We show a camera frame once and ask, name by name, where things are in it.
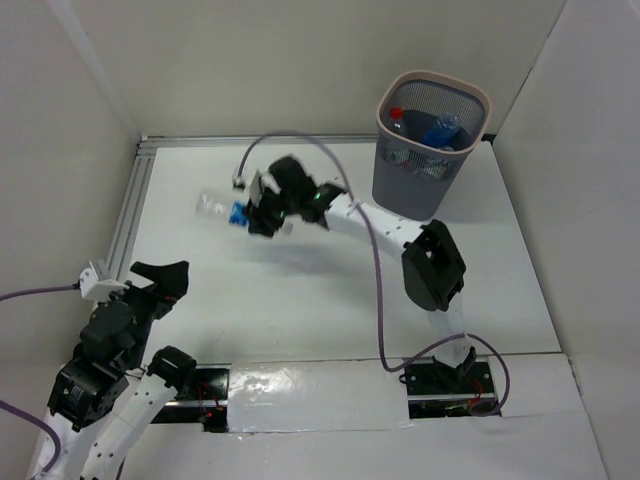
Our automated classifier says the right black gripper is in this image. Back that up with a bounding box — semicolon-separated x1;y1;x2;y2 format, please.
242;180;299;238

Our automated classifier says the blue label bottle white cap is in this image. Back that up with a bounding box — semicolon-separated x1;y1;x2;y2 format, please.
194;191;294;235

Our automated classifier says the red label water bottle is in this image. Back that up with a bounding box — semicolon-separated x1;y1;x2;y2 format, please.
388;106;409;138

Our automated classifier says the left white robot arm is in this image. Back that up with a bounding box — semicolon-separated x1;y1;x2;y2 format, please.
31;260;198;479

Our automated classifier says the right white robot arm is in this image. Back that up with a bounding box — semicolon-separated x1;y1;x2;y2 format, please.
246;156;476;392

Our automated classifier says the grey mesh waste bin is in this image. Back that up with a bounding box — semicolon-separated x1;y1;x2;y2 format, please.
372;70;492;220

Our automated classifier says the clear tape sheet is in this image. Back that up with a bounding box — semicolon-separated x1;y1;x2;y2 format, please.
227;360;411;434

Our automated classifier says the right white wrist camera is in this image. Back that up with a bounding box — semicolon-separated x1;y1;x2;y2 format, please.
232;170;263;204

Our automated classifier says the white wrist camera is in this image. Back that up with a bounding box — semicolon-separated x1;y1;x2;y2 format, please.
232;170;263;204
79;260;128;303

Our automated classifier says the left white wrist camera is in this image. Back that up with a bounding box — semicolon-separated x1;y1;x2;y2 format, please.
79;260;128;303

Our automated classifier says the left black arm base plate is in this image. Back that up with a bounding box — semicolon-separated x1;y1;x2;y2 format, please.
151;366;230;433

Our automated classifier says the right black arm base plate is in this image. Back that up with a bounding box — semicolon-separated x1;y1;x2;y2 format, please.
398;360;500;420

